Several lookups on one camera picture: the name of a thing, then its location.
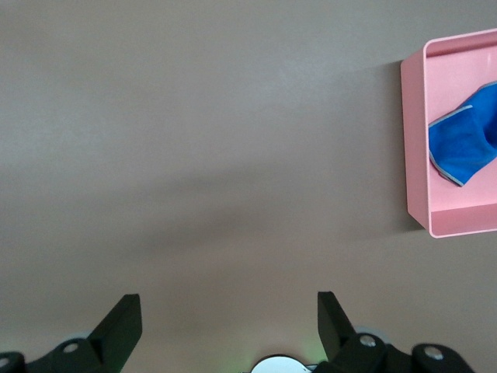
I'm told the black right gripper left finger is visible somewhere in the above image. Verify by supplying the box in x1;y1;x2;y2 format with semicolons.
0;294;143;373

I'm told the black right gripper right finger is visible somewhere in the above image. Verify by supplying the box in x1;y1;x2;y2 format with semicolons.
316;291;473;373

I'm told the blue cloth with grey edging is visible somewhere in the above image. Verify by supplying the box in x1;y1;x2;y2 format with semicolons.
428;81;497;188

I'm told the brown table cover sheet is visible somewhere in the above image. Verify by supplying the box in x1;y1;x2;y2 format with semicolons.
0;0;497;373

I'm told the pink plastic bin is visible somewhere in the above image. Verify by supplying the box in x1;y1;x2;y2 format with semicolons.
400;28;497;239

